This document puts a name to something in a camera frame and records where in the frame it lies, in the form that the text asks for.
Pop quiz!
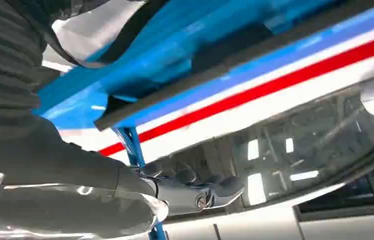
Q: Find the red white blue striped panel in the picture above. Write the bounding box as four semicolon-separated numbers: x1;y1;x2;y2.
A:
57;1;374;165

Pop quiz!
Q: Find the glass partition pane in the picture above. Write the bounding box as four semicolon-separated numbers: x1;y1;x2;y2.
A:
147;71;374;220

